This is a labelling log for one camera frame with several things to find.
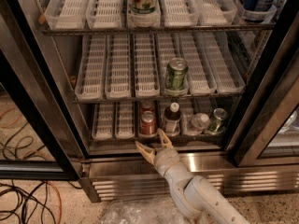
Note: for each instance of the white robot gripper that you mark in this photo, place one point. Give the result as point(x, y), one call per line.
point(164, 160)

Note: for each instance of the red coke can front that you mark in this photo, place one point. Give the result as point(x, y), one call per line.
point(148, 124)

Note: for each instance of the red coke can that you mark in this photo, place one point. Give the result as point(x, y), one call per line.
point(147, 105)
point(148, 124)

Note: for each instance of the clear water bottle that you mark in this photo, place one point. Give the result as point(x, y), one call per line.
point(195, 124)

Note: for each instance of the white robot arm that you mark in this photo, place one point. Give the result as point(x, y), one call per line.
point(192, 194)

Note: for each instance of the red coke can rear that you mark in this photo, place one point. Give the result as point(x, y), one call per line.
point(147, 105)

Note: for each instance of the green can bottom shelf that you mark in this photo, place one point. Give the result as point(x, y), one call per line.
point(217, 121)

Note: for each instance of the green can shelf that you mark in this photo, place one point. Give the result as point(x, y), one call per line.
point(176, 77)
point(217, 121)

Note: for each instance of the green can middle shelf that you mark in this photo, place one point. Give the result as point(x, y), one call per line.
point(176, 77)

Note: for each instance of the stainless steel fridge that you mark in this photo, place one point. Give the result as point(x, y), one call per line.
point(103, 70)

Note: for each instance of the right glass fridge door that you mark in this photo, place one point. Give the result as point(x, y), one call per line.
point(265, 138)

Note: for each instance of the glass fridge door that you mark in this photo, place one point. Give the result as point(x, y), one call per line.
point(265, 138)
point(26, 78)

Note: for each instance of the left glass fridge door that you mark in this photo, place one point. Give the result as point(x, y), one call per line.
point(26, 78)

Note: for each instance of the white green carton top shelf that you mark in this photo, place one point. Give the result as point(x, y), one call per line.
point(142, 13)

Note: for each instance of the brown drink bottle white cap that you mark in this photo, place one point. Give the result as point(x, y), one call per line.
point(171, 119)

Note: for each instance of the clear plastic bin on floor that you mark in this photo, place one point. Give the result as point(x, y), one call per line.
point(149, 211)

